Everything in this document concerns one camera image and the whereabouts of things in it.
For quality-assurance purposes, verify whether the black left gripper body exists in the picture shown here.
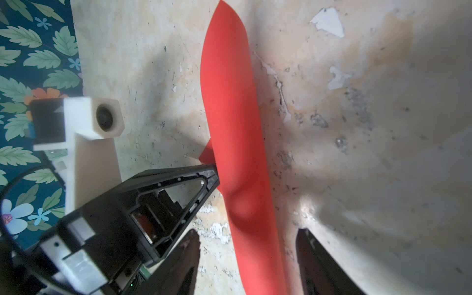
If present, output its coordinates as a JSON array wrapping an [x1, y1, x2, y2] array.
[[11, 206, 162, 295]]

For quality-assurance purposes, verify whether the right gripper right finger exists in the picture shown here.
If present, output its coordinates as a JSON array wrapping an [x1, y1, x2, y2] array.
[[296, 228, 365, 295]]

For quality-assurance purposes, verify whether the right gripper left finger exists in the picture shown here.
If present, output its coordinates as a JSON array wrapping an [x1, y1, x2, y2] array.
[[147, 229, 200, 295]]

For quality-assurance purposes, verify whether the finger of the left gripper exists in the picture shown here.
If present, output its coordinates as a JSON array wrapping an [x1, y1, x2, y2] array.
[[121, 165, 220, 267]]

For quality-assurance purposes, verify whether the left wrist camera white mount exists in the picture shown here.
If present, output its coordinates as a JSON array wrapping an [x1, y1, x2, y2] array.
[[29, 97, 125, 213]]

